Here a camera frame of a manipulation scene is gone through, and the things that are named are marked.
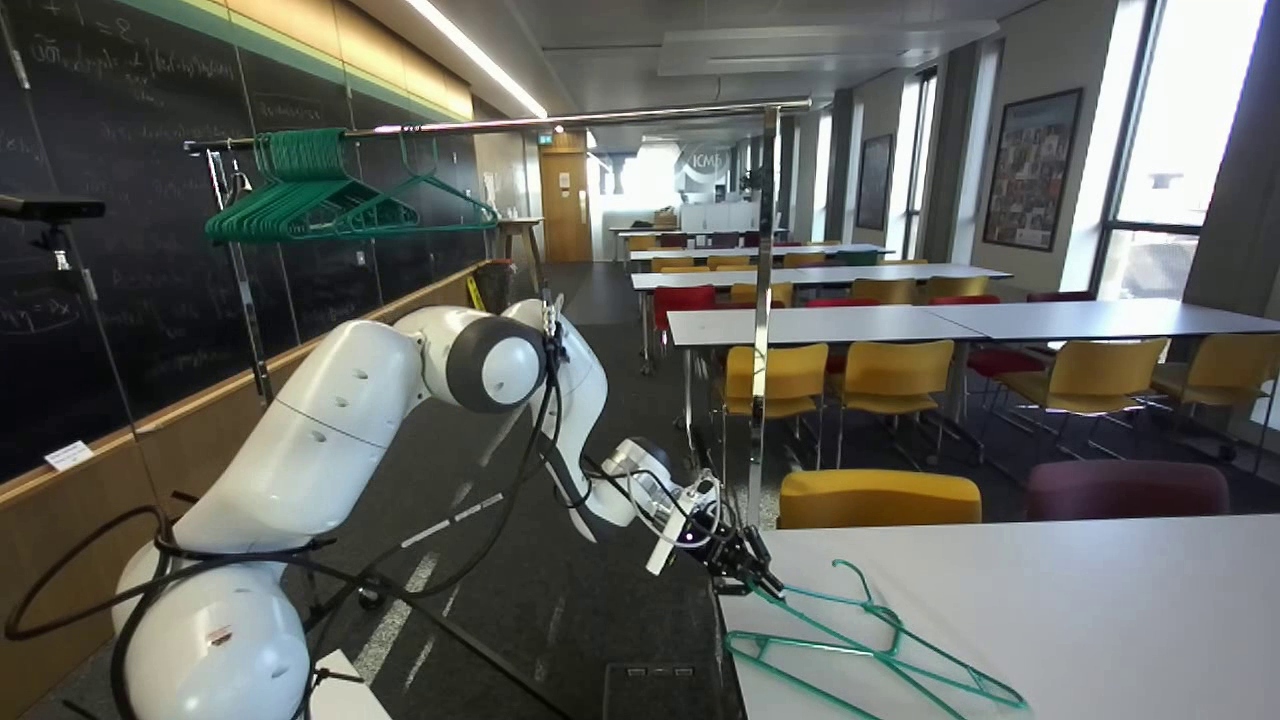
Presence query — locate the thin black tripod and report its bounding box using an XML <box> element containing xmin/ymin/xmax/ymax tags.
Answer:
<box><xmin>34</xmin><ymin>216</ymin><xmax>177</xmax><ymax>534</ymax></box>

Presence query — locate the bunch of green coat hangers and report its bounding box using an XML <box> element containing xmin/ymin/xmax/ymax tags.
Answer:
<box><xmin>201</xmin><ymin>128</ymin><xmax>394</xmax><ymax>247</ymax></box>

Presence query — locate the black metal frame bar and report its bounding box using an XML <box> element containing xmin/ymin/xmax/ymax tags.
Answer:
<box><xmin>314</xmin><ymin>572</ymin><xmax>577</xmax><ymax>720</ymax></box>

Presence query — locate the black chalkboard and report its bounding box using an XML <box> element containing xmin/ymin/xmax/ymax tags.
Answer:
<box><xmin>0</xmin><ymin>0</ymin><xmax>488</xmax><ymax>486</ymax></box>

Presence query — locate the wooden door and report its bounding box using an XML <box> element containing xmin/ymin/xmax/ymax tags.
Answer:
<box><xmin>537</xmin><ymin>133</ymin><xmax>598</xmax><ymax>268</ymax></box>

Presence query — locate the large framed wall picture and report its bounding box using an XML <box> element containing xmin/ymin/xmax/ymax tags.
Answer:
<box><xmin>980</xmin><ymin>87</ymin><xmax>1087</xmax><ymax>254</ymax></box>

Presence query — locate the white long table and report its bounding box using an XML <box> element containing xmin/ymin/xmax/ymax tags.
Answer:
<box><xmin>617</xmin><ymin>228</ymin><xmax>805</xmax><ymax>247</ymax></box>
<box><xmin>931</xmin><ymin>298</ymin><xmax>1280</xmax><ymax>348</ymax></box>
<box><xmin>625</xmin><ymin>238</ymin><xmax>897</xmax><ymax>268</ymax></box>
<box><xmin>630</xmin><ymin>258</ymin><xmax>1014</xmax><ymax>371</ymax></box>
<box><xmin>665</xmin><ymin>302</ymin><xmax>995</xmax><ymax>454</ymax></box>
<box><xmin>717</xmin><ymin>512</ymin><xmax>1280</xmax><ymax>720</ymax></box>

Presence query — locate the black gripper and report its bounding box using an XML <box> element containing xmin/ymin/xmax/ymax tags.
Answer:
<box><xmin>679</xmin><ymin>504</ymin><xmax>792</xmax><ymax>601</ymax></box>

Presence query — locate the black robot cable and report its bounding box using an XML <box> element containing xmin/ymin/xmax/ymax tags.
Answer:
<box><xmin>0</xmin><ymin>322</ymin><xmax>571</xmax><ymax>720</ymax></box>

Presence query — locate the black stereo camera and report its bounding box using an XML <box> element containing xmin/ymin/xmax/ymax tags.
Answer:
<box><xmin>0</xmin><ymin>192</ymin><xmax>107</xmax><ymax>228</ymax></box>

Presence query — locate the ceiling light strip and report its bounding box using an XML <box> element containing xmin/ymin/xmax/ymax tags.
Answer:
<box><xmin>404</xmin><ymin>0</ymin><xmax>554</xmax><ymax>123</ymax></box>

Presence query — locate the maroon chair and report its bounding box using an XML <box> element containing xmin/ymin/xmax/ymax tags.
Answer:
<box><xmin>1021</xmin><ymin>458</ymin><xmax>1231</xmax><ymax>523</ymax></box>

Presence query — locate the green and wood ceiling trim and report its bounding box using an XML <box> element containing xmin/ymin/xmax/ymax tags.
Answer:
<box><xmin>125</xmin><ymin>0</ymin><xmax>477</xmax><ymax>123</ymax></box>

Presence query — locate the white paper label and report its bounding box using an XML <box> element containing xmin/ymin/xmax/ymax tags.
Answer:
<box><xmin>39</xmin><ymin>434</ymin><xmax>102</xmax><ymax>477</ymax></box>

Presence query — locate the tall black framed window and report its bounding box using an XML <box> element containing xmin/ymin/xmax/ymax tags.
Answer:
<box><xmin>883</xmin><ymin>70</ymin><xmax>942</xmax><ymax>265</ymax></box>
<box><xmin>1087</xmin><ymin>0</ymin><xmax>1280</xmax><ymax>307</ymax></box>

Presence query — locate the wooden wall ledge panel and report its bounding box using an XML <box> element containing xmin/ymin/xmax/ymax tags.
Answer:
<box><xmin>0</xmin><ymin>254</ymin><xmax>488</xmax><ymax>720</ymax></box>

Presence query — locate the yellow chair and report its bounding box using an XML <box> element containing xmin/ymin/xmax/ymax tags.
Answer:
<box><xmin>1001</xmin><ymin>340</ymin><xmax>1174</xmax><ymax>432</ymax></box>
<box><xmin>775</xmin><ymin>468</ymin><xmax>988</xmax><ymax>533</ymax></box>
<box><xmin>851</xmin><ymin>274</ymin><xmax>926</xmax><ymax>312</ymax></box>
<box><xmin>835</xmin><ymin>340</ymin><xmax>960</xmax><ymax>462</ymax></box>
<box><xmin>1151</xmin><ymin>331</ymin><xmax>1280</xmax><ymax>443</ymax></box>
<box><xmin>725</xmin><ymin>280</ymin><xmax>797</xmax><ymax>312</ymax></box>
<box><xmin>717</xmin><ymin>344</ymin><xmax>833</xmax><ymax>462</ymax></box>
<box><xmin>920</xmin><ymin>274</ymin><xmax>995</xmax><ymax>302</ymax></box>

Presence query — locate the white robot mounting board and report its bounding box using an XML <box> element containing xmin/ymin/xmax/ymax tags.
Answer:
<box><xmin>314</xmin><ymin>648</ymin><xmax>397</xmax><ymax>720</ymax></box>

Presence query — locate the metal clothes rack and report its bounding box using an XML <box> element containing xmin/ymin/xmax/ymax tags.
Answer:
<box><xmin>182</xmin><ymin>97</ymin><xmax>819</xmax><ymax>533</ymax></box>

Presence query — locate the black waste bin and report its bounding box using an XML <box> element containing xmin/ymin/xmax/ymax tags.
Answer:
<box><xmin>473</xmin><ymin>254</ymin><xmax>520</xmax><ymax>307</ymax></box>

